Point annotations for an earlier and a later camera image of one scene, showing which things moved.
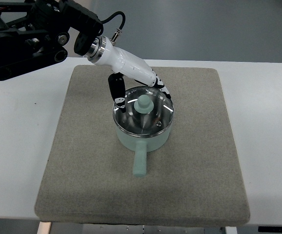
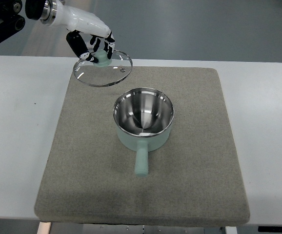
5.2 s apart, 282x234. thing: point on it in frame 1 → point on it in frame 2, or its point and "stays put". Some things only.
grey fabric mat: [192, 178] stays put
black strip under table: [264, 229] stays put
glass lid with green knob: [149, 111] → [106, 71]
